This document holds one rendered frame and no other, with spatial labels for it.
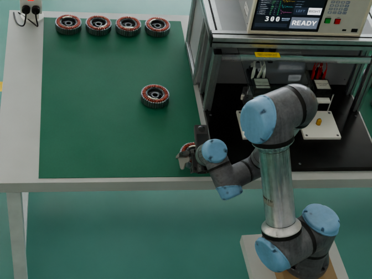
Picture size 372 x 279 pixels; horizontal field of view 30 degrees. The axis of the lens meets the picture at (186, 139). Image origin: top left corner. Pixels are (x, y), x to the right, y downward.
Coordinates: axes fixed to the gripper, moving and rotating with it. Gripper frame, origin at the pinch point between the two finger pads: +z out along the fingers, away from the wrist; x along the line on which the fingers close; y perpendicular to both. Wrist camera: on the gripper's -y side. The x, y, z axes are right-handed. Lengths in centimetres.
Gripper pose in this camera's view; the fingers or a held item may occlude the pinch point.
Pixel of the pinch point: (195, 155)
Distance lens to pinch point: 248.5
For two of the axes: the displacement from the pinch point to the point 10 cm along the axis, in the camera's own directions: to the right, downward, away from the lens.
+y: 0.4, 9.9, -1.2
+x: 9.8, -0.2, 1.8
